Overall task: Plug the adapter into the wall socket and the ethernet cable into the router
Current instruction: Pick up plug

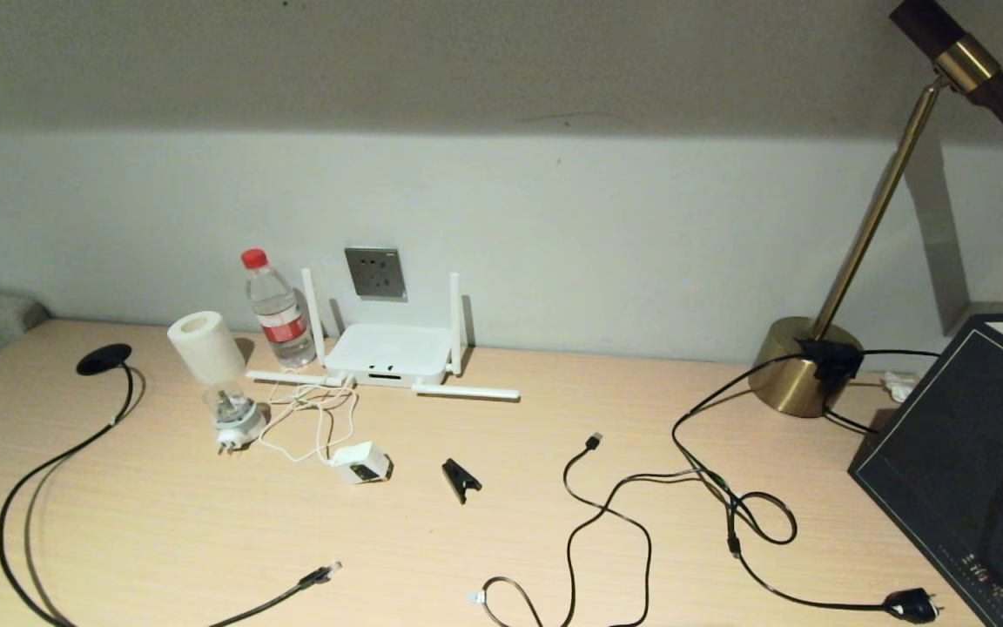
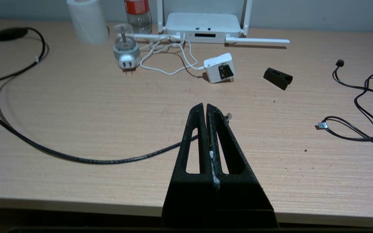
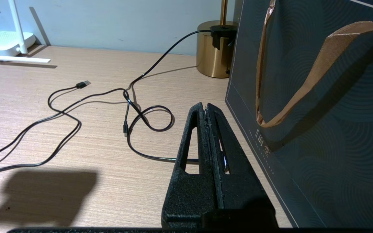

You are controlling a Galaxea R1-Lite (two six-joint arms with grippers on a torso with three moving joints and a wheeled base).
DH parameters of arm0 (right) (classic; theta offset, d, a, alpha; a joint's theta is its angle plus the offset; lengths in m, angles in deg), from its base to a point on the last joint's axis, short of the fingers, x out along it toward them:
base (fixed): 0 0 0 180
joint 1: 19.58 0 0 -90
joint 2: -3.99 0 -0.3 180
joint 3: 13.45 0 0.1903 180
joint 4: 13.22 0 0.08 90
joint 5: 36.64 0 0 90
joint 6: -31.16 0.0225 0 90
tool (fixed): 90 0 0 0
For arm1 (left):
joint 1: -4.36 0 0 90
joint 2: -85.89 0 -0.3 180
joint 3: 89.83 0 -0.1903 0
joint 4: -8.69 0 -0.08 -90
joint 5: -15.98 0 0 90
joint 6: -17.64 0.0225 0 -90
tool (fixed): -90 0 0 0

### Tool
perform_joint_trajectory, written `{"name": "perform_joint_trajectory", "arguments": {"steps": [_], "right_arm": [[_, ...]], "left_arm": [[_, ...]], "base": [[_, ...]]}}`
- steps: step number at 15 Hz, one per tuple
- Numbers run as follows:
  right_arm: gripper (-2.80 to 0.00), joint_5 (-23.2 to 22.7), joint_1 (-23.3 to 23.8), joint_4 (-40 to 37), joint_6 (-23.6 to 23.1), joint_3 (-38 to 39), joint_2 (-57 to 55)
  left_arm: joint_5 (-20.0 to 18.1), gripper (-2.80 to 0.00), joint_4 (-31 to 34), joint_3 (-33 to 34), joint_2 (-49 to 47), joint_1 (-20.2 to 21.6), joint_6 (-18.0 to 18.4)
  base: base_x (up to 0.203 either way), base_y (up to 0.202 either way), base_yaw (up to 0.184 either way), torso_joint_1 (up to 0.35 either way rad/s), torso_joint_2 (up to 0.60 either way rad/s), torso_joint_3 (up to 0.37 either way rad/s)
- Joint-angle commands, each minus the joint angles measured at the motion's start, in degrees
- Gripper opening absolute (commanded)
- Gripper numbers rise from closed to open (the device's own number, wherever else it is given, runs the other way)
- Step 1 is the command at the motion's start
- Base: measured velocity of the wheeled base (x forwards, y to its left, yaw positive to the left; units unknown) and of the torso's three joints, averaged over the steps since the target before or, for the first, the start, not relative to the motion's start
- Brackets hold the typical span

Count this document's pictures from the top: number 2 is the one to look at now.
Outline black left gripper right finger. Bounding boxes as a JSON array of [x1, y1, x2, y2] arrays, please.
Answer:
[[207, 104, 279, 228]]

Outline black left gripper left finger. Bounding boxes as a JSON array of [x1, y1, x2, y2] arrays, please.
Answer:
[[162, 103, 220, 228]]

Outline white power adapter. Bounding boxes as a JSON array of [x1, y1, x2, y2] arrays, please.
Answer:
[[203, 53, 236, 84]]

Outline white adapter cord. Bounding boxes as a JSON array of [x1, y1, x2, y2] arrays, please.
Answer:
[[140, 32, 205, 76]]

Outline grey white plug night light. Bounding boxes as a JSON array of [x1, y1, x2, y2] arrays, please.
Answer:
[[113, 23, 141, 77]]

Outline white router with antennas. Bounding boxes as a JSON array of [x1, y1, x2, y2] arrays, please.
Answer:
[[133, 0, 290, 45]]

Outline black plastic clip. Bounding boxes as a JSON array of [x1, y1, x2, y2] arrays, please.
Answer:
[[263, 67, 293, 91]]

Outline clear water bottle red cap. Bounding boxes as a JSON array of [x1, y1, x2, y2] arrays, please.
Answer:
[[124, 0, 153, 34]]

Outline white paper roll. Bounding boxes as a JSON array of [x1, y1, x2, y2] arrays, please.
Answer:
[[67, 0, 109, 45]]

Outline black ethernet cable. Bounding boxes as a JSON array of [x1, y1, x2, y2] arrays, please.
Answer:
[[0, 28, 232, 165]]

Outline black USB cable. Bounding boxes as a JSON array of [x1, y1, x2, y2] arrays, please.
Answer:
[[318, 59, 373, 145]]

